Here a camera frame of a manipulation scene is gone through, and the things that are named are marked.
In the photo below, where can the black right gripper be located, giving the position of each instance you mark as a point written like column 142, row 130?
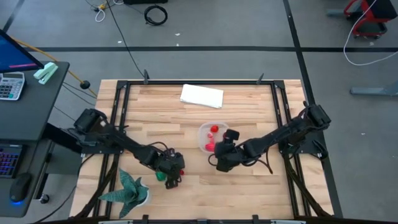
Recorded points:
column 227, row 155

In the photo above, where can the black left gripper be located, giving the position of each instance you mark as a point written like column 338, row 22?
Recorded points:
column 170, row 163

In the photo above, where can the small pink toy fruit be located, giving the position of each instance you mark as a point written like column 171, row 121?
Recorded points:
column 211, row 147
column 210, row 135

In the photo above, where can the clear plastic tupperware container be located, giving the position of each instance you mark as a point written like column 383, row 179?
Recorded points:
column 203, row 130

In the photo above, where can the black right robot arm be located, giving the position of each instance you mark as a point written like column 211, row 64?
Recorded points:
column 280, row 133

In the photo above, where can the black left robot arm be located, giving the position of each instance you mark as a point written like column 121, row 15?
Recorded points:
column 124, row 143

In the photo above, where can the green toy pepper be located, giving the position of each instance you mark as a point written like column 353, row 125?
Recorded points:
column 160, row 176

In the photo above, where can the green plant in white pot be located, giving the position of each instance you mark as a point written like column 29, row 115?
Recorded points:
column 130, row 190

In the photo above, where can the black table clamp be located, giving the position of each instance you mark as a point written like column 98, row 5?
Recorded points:
column 255, row 219
column 145, row 219
column 145, row 77

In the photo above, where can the white folded cloth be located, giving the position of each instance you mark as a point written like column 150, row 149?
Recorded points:
column 202, row 96

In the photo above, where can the black desk caster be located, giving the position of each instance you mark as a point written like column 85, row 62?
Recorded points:
column 44, row 198

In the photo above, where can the black round knob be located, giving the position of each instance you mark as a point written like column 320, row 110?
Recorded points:
column 84, row 84

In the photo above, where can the black computer mouse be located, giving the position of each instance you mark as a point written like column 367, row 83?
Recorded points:
column 20, row 186

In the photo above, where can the black desk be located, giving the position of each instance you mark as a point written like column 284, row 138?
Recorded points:
column 34, row 105

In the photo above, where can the grey stand foot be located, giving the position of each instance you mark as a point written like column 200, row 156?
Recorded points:
column 373, row 91

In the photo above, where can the backlit keyboard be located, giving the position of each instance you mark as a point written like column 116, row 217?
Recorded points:
column 8, row 161

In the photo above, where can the mint green stapler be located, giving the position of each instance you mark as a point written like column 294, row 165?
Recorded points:
column 46, row 73

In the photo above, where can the black box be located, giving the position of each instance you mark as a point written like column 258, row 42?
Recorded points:
column 144, row 1

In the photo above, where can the grey calculator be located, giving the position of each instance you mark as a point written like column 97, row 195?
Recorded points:
column 11, row 85

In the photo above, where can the yellow plug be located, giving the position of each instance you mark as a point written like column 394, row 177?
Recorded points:
column 102, row 6

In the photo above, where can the red and black cart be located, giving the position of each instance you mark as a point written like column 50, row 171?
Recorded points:
column 371, row 29

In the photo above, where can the computer monitor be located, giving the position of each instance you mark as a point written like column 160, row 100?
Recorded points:
column 14, row 54

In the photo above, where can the black metal table frame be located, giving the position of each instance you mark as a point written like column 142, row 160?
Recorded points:
column 202, row 82

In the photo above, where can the grey floor bracket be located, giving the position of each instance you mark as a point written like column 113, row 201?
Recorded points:
column 334, row 12

